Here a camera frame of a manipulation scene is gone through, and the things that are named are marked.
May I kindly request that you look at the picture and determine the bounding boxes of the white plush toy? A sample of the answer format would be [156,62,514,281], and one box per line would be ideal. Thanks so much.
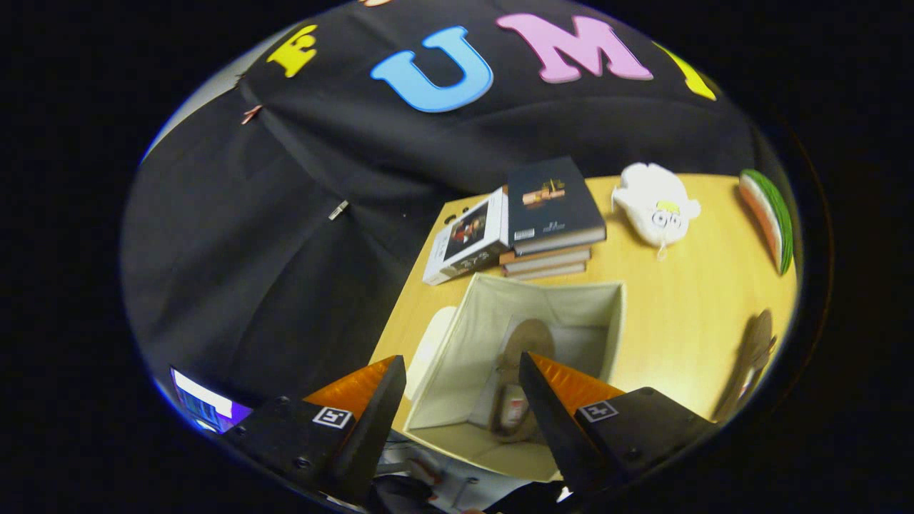
[611,162,703,262]

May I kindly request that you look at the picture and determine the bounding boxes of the brown fuzzy shoe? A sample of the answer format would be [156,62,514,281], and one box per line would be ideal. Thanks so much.
[491,318,559,443]
[714,308,779,423]

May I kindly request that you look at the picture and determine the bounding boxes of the black backdrop cloth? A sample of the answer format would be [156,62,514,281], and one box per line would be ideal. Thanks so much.
[121,0,780,429]

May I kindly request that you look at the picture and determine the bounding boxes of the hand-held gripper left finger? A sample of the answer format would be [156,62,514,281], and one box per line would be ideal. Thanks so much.
[221,355,408,504]

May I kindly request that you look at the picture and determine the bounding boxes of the brown cover book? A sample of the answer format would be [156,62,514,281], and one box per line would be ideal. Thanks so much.
[503,261,588,281]
[499,246,593,274]

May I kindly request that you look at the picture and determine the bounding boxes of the watermelon slice plush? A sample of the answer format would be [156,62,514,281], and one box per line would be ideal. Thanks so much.
[738,168,795,276]

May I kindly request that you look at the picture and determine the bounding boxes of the lit screen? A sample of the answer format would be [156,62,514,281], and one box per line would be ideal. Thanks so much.
[170,367,252,434]

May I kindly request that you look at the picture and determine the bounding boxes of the dark blue book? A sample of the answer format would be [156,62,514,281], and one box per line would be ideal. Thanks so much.
[506,156,608,257]

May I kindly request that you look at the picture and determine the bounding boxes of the white cover book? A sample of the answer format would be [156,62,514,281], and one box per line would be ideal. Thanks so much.
[422,186,511,287]

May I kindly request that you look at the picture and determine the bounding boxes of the grey fabric storage box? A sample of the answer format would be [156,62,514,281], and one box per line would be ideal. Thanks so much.
[403,273,628,483]

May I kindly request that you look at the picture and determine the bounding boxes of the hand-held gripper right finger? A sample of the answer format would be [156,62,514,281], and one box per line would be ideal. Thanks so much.
[518,352,718,500]

